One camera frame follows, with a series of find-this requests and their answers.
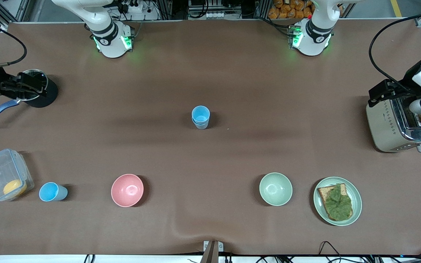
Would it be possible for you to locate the black cable loop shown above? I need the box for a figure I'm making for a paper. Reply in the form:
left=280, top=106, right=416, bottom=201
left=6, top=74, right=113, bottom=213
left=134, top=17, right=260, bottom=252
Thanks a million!
left=318, top=241, right=343, bottom=263

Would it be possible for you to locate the black saucepan blue handle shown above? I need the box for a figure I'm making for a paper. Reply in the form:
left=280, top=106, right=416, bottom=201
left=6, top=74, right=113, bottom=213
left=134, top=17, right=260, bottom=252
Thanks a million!
left=20, top=69, right=49, bottom=103

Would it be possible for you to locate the pale green bowl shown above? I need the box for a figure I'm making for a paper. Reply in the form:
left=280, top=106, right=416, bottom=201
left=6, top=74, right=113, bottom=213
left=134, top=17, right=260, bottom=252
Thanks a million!
left=259, top=172, right=293, bottom=206

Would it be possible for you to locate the green lettuce leaf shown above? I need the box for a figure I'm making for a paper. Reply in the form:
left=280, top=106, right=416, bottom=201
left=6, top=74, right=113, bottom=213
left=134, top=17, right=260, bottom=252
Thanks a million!
left=324, top=184, right=353, bottom=221

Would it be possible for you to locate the pale green plate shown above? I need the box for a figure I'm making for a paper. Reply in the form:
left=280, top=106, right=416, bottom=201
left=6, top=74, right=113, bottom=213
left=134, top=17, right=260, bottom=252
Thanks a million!
left=313, top=177, right=363, bottom=226

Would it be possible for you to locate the blue plastic cup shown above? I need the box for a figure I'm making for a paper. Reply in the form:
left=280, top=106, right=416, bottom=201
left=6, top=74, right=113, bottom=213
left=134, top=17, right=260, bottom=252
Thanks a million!
left=39, top=182, right=68, bottom=202
left=191, top=106, right=211, bottom=124

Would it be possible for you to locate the white power strip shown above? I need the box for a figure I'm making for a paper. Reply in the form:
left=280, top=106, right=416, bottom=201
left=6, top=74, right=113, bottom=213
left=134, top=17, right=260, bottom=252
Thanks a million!
left=117, top=0, right=145, bottom=14

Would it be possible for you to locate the pink bowl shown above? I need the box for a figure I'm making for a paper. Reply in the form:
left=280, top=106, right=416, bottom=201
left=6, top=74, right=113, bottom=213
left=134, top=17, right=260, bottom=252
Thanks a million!
left=111, top=174, right=144, bottom=207

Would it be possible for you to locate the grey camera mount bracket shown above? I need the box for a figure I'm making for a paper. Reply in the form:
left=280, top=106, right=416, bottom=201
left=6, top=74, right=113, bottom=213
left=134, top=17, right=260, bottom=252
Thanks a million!
left=200, top=240, right=224, bottom=263

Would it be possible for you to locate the orange snack pile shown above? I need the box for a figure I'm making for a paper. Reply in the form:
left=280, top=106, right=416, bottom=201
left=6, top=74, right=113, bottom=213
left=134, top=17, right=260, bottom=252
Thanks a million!
left=268, top=0, right=313, bottom=19

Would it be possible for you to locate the toast slice under lettuce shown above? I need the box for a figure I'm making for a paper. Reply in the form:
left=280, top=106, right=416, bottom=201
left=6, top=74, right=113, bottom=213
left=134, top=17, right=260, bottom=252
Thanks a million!
left=317, top=183, right=353, bottom=222

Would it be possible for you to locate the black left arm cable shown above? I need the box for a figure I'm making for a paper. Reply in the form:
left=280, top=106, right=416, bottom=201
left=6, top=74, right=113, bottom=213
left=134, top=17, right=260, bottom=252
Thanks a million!
left=368, top=9, right=421, bottom=85

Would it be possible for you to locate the orange round food piece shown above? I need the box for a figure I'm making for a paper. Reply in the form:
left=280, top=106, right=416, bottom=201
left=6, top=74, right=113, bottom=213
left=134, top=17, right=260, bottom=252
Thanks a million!
left=3, top=179, right=27, bottom=196

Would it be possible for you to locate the brown table mat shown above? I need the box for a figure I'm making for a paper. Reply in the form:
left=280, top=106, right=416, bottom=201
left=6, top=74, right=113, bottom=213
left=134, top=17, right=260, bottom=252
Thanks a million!
left=0, top=19, right=421, bottom=256

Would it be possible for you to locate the silver toaster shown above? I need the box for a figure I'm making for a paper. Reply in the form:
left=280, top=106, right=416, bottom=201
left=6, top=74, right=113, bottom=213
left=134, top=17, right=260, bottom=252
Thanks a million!
left=365, top=91, right=421, bottom=153

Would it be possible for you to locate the black pot blue handle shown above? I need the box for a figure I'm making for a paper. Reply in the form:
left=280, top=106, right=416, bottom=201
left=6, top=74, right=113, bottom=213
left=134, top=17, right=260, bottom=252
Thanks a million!
left=0, top=69, right=59, bottom=125

